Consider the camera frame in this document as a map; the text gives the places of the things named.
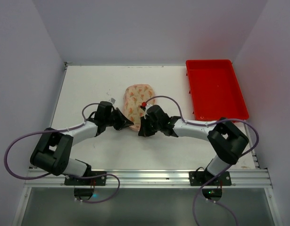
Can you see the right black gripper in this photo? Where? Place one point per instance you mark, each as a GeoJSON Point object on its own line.
{"type": "Point", "coordinates": [148, 124]}

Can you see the aluminium mounting rail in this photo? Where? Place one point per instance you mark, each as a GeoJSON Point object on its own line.
{"type": "Point", "coordinates": [240, 178]}

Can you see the red plastic tray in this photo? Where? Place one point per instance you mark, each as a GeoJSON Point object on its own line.
{"type": "Point", "coordinates": [214, 90]}

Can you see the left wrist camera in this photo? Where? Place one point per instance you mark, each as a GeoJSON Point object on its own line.
{"type": "Point", "coordinates": [112, 100]}

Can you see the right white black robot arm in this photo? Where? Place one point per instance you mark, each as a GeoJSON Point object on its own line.
{"type": "Point", "coordinates": [227, 140]}

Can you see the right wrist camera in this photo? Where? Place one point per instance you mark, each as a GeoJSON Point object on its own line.
{"type": "Point", "coordinates": [145, 106]}

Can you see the floral mesh laundry bag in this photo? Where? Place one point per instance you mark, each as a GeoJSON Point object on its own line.
{"type": "Point", "coordinates": [134, 96]}

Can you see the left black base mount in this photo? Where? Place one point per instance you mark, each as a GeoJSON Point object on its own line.
{"type": "Point", "coordinates": [84, 188]}

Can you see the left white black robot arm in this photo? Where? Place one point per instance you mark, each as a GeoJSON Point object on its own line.
{"type": "Point", "coordinates": [52, 152]}

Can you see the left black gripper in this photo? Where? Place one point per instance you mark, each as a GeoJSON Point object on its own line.
{"type": "Point", "coordinates": [118, 119]}

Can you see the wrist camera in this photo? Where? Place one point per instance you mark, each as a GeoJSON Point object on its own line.
{"type": "Point", "coordinates": [112, 100]}
{"type": "Point", "coordinates": [145, 106]}

